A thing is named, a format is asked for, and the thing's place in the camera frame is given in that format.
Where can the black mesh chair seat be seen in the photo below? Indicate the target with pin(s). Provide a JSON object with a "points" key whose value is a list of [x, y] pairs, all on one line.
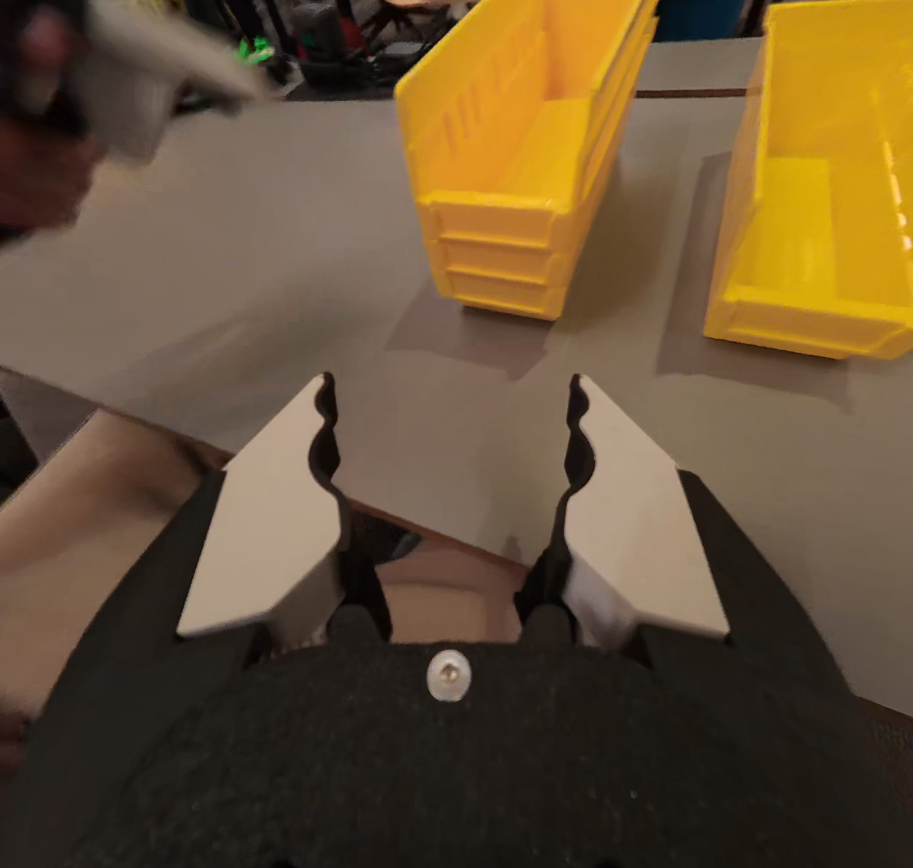
{"points": [[385, 536]]}

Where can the blue bucket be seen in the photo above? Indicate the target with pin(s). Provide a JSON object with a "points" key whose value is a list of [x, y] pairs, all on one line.
{"points": [[702, 2]]}

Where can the green crumpled wrapper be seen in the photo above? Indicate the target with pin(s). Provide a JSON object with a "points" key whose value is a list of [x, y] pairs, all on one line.
{"points": [[257, 49]]}

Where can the person's left hand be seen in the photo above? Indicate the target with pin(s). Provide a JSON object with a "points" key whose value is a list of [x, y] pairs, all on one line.
{"points": [[35, 176]]}

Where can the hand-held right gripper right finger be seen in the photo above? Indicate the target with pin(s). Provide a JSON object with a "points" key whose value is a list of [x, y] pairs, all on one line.
{"points": [[642, 540]]}

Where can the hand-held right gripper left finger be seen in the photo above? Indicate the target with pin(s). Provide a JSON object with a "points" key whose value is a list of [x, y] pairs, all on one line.
{"points": [[264, 526]]}

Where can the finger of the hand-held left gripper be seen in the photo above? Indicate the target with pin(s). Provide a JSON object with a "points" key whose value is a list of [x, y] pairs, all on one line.
{"points": [[135, 112], [164, 41]]}

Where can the grey desk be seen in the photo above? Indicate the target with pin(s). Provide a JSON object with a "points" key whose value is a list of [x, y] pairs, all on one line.
{"points": [[249, 240]]}

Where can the black power station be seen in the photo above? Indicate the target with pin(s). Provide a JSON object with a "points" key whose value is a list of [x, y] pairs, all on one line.
{"points": [[317, 34]]}

